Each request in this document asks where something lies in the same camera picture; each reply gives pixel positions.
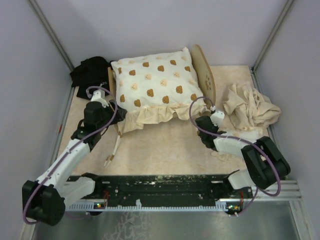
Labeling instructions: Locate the bear print white cushion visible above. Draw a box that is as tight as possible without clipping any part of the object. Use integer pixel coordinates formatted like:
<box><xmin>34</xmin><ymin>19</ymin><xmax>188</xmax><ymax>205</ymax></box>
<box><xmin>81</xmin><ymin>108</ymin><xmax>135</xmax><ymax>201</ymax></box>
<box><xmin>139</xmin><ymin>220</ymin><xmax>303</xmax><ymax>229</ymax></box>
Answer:
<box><xmin>103</xmin><ymin>46</ymin><xmax>206</xmax><ymax>170</ymax></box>

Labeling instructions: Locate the wooden pet bed frame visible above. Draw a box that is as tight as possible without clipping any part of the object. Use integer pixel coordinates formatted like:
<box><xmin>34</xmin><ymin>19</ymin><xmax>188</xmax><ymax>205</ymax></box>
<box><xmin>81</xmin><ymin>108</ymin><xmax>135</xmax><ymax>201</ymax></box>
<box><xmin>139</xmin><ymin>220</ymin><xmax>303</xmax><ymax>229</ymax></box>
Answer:
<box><xmin>107</xmin><ymin>44</ymin><xmax>217</xmax><ymax>137</ymax></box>

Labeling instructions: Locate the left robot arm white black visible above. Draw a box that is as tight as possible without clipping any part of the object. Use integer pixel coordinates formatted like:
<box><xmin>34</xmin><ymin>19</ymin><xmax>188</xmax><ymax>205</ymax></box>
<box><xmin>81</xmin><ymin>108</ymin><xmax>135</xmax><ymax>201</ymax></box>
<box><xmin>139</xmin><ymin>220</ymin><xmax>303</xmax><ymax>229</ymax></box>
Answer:
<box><xmin>22</xmin><ymin>100</ymin><xmax>127</xmax><ymax>226</ymax></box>

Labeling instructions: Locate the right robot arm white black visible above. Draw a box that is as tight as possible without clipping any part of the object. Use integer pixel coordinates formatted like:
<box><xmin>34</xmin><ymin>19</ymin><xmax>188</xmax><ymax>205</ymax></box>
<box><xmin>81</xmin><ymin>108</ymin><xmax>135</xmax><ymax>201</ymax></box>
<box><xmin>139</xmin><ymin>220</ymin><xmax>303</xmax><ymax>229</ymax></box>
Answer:
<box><xmin>194</xmin><ymin>116</ymin><xmax>291</xmax><ymax>198</ymax></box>

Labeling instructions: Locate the small bear print cloth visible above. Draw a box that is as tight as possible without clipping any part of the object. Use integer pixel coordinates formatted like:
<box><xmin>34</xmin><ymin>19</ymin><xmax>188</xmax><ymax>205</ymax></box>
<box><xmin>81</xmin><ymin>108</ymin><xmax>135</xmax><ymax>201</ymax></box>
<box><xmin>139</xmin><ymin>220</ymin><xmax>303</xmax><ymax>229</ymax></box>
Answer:
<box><xmin>209</xmin><ymin>128</ymin><xmax>265</xmax><ymax>162</ymax></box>

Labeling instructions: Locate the cream crumpled blanket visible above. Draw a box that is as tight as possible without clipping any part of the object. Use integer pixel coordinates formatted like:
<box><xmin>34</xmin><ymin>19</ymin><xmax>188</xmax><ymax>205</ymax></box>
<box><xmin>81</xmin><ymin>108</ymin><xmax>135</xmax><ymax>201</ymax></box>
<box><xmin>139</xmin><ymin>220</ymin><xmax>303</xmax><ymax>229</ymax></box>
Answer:
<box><xmin>223</xmin><ymin>82</ymin><xmax>282</xmax><ymax>131</ymax></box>

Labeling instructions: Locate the black cloth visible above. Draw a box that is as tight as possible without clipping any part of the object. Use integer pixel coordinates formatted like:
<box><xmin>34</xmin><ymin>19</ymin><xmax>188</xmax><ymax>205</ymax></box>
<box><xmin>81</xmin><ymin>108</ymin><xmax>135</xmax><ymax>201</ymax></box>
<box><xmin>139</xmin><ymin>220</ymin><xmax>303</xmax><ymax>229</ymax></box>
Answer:
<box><xmin>70</xmin><ymin>56</ymin><xmax>112</xmax><ymax>100</ymax></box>

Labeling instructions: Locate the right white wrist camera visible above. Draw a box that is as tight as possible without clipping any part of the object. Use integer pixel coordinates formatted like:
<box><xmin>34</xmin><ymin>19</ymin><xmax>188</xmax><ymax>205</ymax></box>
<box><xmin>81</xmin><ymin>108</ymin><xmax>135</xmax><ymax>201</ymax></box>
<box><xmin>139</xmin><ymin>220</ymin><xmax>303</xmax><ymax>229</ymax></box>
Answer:
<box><xmin>210</xmin><ymin>110</ymin><xmax>225</xmax><ymax>126</ymax></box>

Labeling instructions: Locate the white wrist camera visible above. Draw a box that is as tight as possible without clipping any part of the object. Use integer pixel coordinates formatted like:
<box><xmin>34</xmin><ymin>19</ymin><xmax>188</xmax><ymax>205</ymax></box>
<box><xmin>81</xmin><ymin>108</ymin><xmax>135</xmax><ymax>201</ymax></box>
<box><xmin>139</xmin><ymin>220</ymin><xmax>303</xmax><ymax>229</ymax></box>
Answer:
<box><xmin>90</xmin><ymin>89</ymin><xmax>109</xmax><ymax>108</ymax></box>
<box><xmin>210</xmin><ymin>110</ymin><xmax>225</xmax><ymax>126</ymax></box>

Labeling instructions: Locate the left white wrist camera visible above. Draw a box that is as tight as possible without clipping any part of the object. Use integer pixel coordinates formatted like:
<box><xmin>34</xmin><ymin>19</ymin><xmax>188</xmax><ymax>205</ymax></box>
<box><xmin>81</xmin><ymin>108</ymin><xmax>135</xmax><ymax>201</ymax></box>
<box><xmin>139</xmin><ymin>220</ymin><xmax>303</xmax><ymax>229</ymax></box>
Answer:
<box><xmin>90</xmin><ymin>89</ymin><xmax>109</xmax><ymax>108</ymax></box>

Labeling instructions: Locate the left aluminium corner rail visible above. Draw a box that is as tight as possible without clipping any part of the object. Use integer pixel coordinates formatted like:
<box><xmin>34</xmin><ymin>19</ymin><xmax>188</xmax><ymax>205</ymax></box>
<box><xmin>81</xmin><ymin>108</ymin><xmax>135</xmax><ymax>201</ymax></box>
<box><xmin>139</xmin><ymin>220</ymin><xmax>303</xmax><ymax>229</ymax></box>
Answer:
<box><xmin>32</xmin><ymin>0</ymin><xmax>76</xmax><ymax>72</ymax></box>

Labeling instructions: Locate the aluminium corner rail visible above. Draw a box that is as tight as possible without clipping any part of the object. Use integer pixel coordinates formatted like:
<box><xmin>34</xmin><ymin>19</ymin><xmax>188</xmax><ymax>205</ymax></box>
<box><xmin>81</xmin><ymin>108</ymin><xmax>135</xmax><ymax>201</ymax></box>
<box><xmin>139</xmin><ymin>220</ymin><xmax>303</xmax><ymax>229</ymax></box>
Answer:
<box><xmin>32</xmin><ymin>0</ymin><xmax>76</xmax><ymax>72</ymax></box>
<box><xmin>251</xmin><ymin>0</ymin><xmax>296</xmax><ymax>73</ymax></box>

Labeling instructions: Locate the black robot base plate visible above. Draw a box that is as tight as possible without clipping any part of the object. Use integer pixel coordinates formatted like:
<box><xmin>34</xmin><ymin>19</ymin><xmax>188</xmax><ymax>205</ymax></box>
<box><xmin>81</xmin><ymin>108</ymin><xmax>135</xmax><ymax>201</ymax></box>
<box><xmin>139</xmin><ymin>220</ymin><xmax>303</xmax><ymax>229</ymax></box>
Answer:
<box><xmin>83</xmin><ymin>174</ymin><xmax>253</xmax><ymax>208</ymax></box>

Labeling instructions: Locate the grey slotted cable duct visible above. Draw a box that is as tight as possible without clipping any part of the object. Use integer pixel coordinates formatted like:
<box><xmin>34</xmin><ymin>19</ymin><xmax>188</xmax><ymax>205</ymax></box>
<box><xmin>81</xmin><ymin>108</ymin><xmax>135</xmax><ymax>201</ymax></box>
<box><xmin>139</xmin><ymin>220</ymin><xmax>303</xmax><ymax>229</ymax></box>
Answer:
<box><xmin>64</xmin><ymin>199</ymin><xmax>245</xmax><ymax>213</ymax></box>

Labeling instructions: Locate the right aluminium corner rail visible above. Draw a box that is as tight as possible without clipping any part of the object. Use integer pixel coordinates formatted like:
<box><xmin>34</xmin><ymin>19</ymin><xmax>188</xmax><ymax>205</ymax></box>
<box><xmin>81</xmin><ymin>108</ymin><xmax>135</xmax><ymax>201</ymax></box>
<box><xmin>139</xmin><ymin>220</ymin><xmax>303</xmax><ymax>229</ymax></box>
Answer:
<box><xmin>251</xmin><ymin>0</ymin><xmax>296</xmax><ymax>73</ymax></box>

